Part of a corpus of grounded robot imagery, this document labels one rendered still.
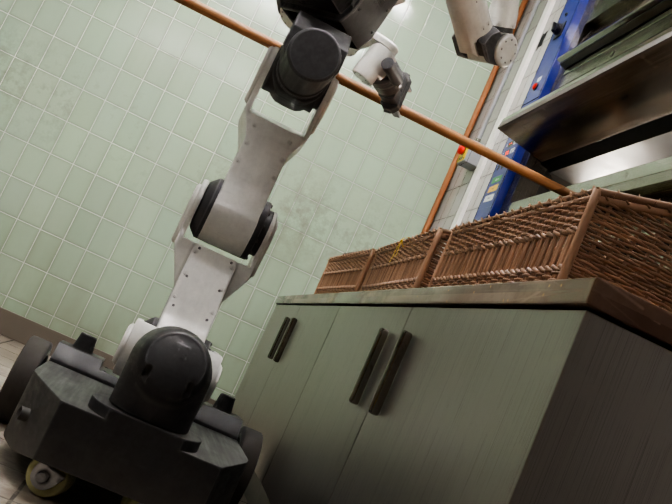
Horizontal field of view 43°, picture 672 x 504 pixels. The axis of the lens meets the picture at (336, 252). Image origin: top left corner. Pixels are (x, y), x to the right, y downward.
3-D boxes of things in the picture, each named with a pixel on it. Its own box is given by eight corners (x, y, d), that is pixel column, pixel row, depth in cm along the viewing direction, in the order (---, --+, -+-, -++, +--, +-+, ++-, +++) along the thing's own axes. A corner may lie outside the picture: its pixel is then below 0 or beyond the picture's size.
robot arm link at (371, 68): (359, 84, 234) (345, 64, 224) (383, 54, 234) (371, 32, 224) (389, 104, 229) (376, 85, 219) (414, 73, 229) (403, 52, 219)
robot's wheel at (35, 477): (20, 485, 143) (33, 459, 144) (43, 477, 154) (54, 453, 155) (51, 500, 143) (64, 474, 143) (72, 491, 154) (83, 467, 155)
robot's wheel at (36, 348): (42, 356, 183) (60, 334, 203) (19, 346, 182) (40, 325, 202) (3, 438, 185) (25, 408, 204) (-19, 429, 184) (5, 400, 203)
